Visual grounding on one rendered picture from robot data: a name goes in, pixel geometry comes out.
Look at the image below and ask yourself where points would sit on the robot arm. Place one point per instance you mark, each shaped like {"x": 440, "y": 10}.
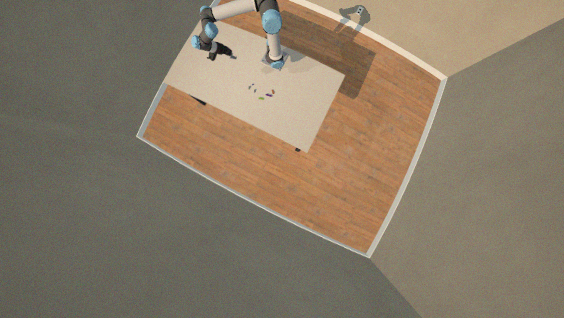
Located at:
{"x": 271, "y": 20}

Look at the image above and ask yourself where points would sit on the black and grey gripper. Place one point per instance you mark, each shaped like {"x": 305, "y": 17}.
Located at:
{"x": 219, "y": 48}

